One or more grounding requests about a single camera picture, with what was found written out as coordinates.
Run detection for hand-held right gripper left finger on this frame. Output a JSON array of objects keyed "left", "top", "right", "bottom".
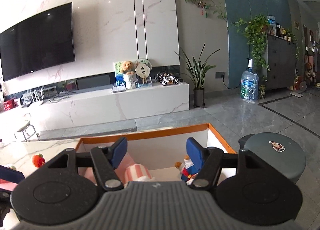
[{"left": 44, "top": 136, "right": 128, "bottom": 192}]

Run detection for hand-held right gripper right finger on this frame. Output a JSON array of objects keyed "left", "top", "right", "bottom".
[{"left": 186, "top": 137, "right": 265, "bottom": 192}]

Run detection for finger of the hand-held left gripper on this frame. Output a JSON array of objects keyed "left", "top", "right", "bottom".
[{"left": 0, "top": 165, "right": 25, "bottom": 184}]

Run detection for pink fabric pouch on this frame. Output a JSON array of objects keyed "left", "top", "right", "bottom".
[{"left": 78, "top": 152, "right": 137, "bottom": 187}]

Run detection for blue white sailor plush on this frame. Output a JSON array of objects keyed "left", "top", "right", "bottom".
[{"left": 174, "top": 155, "right": 200, "bottom": 185}]

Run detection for pink white striped plush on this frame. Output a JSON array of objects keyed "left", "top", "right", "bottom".
[{"left": 124, "top": 163, "right": 153, "bottom": 188}]

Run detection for red strawberry plush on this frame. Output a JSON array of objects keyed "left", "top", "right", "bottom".
[{"left": 32, "top": 153, "right": 47, "bottom": 168}]

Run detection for orange cardboard box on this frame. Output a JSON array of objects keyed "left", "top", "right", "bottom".
[{"left": 75, "top": 123, "right": 238, "bottom": 188}]

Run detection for white marble TV cabinet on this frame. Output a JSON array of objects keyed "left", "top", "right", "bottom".
[{"left": 0, "top": 81, "right": 190, "bottom": 135}]

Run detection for white metal stool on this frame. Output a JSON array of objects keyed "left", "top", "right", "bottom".
[{"left": 14, "top": 113, "right": 40, "bottom": 142}]

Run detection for long-leaf potted plant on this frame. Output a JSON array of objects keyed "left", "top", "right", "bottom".
[{"left": 174, "top": 43, "right": 221, "bottom": 108}]

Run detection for red gift box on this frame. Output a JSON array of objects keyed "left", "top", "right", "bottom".
[{"left": 2, "top": 98, "right": 22, "bottom": 111}]

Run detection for white wrapped flower pot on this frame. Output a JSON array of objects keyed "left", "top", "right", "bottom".
[{"left": 124, "top": 72, "right": 138, "bottom": 90}]

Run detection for small blue painting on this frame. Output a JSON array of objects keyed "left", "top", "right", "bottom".
[{"left": 114, "top": 62, "right": 125, "bottom": 88}]

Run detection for black white toy car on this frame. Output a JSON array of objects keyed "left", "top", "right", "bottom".
[{"left": 154, "top": 72, "right": 183, "bottom": 86}]

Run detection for white router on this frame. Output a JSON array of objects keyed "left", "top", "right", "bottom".
[{"left": 29, "top": 89, "right": 45, "bottom": 105}]

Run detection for dark green trash bin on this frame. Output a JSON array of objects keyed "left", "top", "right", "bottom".
[{"left": 238, "top": 132, "right": 307, "bottom": 185}]

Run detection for blue water jug with pump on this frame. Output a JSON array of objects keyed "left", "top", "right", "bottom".
[{"left": 240, "top": 58, "right": 259, "bottom": 103}]

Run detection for brown teddy bear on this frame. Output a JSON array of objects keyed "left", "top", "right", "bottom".
[{"left": 120, "top": 60, "right": 135, "bottom": 74}]

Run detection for round paper fan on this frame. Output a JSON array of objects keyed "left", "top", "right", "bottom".
[{"left": 135, "top": 58, "right": 152, "bottom": 80}]

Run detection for dark grey drawer cabinet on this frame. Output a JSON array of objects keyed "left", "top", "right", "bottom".
[{"left": 266, "top": 34, "right": 298, "bottom": 91}]

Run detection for black television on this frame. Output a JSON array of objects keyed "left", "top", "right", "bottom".
[{"left": 0, "top": 2, "right": 76, "bottom": 82}]

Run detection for trailing pothos plant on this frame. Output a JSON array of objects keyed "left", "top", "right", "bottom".
[{"left": 227, "top": 14, "right": 298, "bottom": 80}]

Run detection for hallway storage shelf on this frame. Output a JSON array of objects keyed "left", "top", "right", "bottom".
[{"left": 304, "top": 45, "right": 320, "bottom": 88}]

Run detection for clear water bottle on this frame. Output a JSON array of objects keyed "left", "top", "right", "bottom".
[{"left": 267, "top": 15, "right": 276, "bottom": 35}]

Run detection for black cables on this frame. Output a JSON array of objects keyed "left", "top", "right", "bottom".
[{"left": 47, "top": 88, "right": 75, "bottom": 103}]

